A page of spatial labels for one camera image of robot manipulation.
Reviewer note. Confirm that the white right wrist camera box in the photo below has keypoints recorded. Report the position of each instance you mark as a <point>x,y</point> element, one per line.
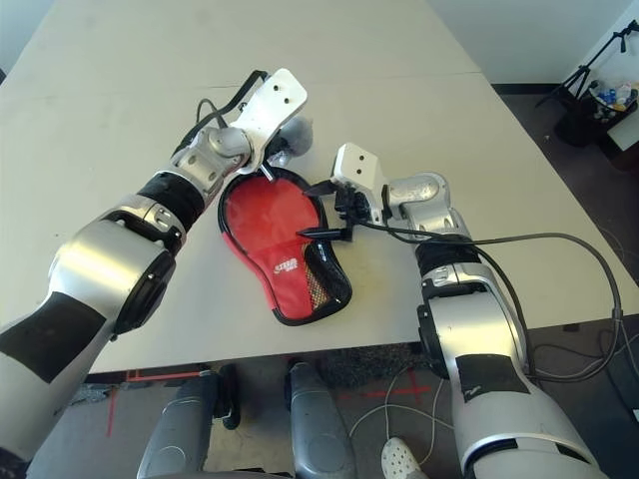
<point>357,164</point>

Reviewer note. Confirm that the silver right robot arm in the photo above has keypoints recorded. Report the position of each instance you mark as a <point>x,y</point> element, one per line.
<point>474,324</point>

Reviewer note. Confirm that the black bin with bottles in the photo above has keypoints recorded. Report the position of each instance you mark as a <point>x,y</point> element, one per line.
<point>579,127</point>

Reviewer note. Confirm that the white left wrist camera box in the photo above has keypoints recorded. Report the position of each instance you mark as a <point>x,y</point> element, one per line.
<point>274,100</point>

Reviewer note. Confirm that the black table leg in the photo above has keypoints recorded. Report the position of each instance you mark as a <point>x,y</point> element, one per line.
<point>229,394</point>

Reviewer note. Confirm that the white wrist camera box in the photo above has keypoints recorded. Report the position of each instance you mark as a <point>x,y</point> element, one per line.
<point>274,100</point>
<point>357,164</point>

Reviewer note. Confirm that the grey robot right leg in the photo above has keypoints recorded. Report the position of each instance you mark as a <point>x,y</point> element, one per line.
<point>319,429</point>

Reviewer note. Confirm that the grey robot leg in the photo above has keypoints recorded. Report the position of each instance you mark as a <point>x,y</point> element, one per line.
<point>319,429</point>
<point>182,434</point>

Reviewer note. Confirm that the black tripod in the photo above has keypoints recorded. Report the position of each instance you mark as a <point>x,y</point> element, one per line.
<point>579,80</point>

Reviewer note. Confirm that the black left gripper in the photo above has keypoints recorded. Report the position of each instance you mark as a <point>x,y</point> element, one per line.
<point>267,173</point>

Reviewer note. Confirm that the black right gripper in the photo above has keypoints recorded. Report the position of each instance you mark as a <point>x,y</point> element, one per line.
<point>354,207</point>

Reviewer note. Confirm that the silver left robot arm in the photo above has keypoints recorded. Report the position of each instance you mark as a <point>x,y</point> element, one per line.
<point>110,269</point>

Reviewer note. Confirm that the grey plush zipper charm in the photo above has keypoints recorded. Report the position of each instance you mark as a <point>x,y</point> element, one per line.
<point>302,137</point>

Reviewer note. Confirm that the white perforated shoe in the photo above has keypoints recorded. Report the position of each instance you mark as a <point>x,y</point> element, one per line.
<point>399,459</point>

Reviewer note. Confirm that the grey robot left leg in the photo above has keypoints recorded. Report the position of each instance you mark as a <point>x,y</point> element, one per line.
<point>182,434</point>

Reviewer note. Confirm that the black red paddle case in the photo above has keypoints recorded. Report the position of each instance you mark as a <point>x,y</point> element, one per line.
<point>289,299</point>

